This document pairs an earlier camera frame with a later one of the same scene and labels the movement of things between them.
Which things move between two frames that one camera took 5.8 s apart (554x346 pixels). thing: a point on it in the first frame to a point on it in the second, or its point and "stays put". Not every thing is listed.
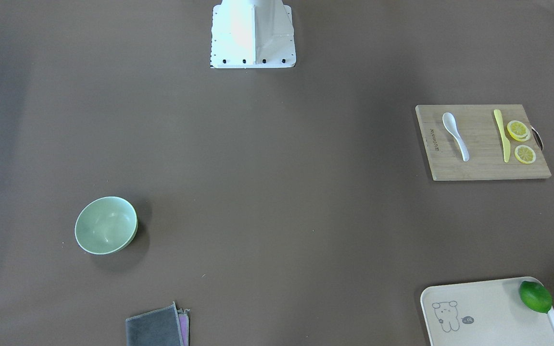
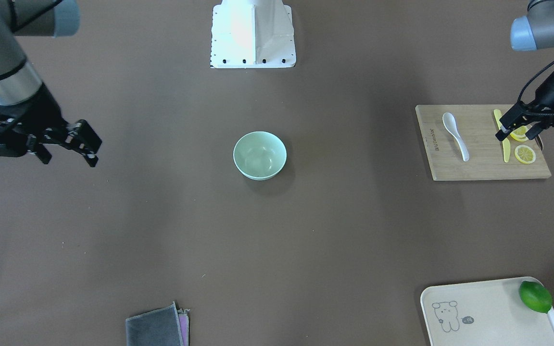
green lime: (535, 296) stays put
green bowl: (106, 225) to (259, 155)
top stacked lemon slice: (517, 129) stays put
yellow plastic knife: (505, 143) stays put
